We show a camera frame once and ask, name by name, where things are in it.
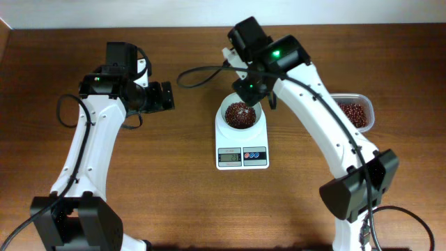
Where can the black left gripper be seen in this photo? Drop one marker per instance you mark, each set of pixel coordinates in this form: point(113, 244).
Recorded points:
point(167, 95)

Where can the clear plastic bean container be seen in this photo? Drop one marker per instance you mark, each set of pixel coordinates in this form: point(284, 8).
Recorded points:
point(361, 100)

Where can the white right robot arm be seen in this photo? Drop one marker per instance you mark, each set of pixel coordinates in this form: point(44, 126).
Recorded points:
point(283, 70)

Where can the red adzuki beans in container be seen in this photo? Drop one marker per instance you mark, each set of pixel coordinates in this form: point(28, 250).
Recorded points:
point(355, 114)

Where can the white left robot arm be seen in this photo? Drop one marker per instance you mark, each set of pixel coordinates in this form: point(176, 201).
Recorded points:
point(75, 215)

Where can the white round bowl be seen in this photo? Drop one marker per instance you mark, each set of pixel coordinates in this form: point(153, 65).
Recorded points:
point(232, 98)

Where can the red beans in bowl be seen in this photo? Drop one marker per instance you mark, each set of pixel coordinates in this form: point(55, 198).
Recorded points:
point(240, 116)

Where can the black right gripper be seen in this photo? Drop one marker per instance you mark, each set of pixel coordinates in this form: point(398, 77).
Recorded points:
point(249, 92)

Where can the white digital kitchen scale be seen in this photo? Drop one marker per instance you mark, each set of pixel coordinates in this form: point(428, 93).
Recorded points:
point(239, 149)

